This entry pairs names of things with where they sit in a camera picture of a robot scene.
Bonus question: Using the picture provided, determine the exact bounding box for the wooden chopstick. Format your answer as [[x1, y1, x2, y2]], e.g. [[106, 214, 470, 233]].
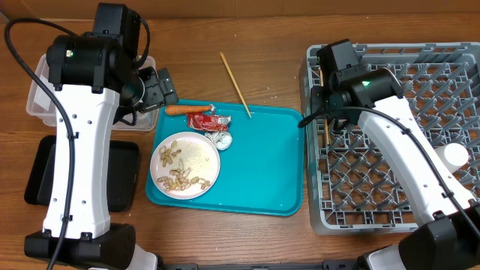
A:
[[219, 51, 252, 119], [319, 67, 330, 147]]

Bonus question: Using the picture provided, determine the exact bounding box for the white plastic cup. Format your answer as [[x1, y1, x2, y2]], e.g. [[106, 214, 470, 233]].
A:
[[434, 142, 470, 173]]

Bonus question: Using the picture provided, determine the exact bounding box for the white bowl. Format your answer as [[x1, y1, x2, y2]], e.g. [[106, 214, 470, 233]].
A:
[[383, 67, 401, 86]]

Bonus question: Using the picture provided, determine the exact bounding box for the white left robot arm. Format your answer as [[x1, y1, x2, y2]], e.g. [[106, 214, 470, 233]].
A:
[[24, 30, 163, 269]]

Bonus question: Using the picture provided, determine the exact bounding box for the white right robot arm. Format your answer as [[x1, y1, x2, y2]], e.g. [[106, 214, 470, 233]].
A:
[[309, 67, 479, 269]]

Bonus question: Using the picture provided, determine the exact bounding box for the grey dishwasher rack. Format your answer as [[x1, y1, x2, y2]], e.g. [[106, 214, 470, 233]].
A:
[[304, 42, 479, 235]]

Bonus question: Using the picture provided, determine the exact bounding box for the orange carrot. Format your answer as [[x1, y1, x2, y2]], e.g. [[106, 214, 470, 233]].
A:
[[164, 105, 212, 116]]

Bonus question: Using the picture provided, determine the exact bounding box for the red snack wrapper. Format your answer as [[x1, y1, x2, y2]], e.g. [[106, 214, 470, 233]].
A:
[[186, 112, 232, 132]]

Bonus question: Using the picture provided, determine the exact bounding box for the pink plate with peanuts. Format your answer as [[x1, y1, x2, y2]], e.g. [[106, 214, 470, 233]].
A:
[[150, 132, 221, 200]]

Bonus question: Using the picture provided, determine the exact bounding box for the black tray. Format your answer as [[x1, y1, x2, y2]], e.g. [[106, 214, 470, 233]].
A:
[[24, 135, 140, 212]]

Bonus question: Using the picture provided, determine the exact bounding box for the teal plastic tray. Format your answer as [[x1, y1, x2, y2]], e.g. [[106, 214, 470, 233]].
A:
[[145, 102, 305, 216]]

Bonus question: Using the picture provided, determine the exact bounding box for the clear plastic bin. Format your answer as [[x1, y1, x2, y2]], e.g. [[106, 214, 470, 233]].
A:
[[26, 54, 159, 132]]

